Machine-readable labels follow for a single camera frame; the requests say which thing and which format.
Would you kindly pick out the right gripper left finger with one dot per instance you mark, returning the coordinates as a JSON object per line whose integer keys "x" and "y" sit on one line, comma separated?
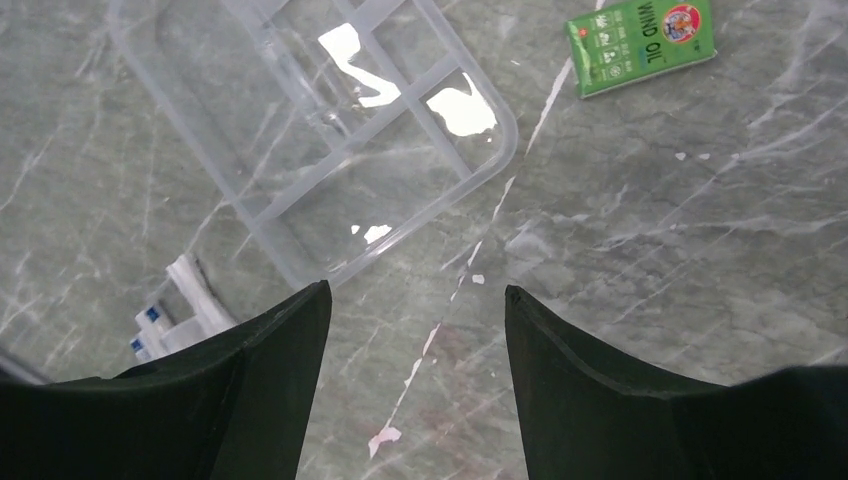
{"x": 234, "y": 406}

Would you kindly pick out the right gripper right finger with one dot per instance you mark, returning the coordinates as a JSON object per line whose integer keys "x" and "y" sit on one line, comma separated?
{"x": 588, "y": 410}

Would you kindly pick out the small green box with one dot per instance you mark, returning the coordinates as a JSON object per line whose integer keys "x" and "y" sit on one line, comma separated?
{"x": 632, "y": 41}

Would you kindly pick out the white sachet top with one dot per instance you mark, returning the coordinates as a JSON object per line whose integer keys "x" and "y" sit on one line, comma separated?
{"x": 188, "y": 277}

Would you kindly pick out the blue printed sachet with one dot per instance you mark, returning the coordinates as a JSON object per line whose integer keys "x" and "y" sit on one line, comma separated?
{"x": 143, "y": 352}

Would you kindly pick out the clear divided organizer tray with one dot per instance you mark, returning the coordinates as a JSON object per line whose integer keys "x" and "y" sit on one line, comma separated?
{"x": 335, "y": 129}

